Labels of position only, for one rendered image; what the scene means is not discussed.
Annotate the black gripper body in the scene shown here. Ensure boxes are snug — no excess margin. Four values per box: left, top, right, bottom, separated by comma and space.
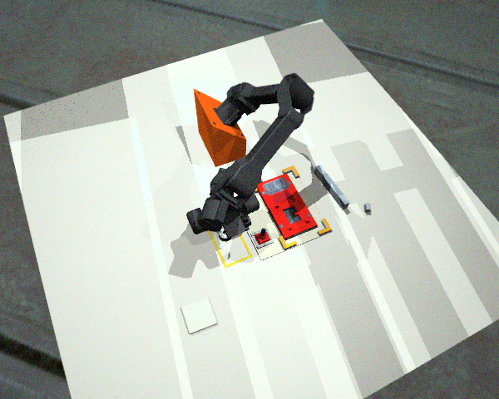
186, 193, 259, 234

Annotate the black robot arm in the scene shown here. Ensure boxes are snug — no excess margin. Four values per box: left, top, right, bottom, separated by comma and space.
198, 73, 315, 238

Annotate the black tyre with grey wheel rim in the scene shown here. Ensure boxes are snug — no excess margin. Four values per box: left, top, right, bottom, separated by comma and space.
219, 227, 231, 241

